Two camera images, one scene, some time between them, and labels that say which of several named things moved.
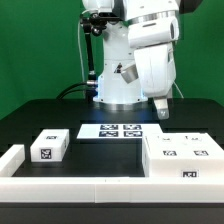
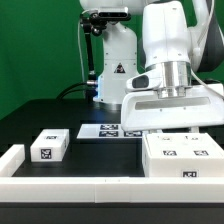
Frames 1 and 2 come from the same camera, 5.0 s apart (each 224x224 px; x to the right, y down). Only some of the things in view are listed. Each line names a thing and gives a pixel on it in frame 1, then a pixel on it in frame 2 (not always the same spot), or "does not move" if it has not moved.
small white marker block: x=200 y=145 does not move
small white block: x=166 y=145 does not move
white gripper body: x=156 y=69 to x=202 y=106
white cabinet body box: x=182 y=155 does not move
